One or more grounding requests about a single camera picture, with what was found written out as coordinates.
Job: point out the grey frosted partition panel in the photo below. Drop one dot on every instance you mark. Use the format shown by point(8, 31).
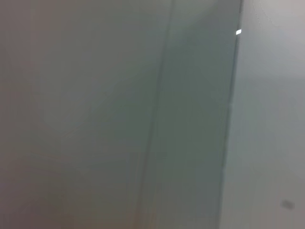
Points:
point(190, 107)

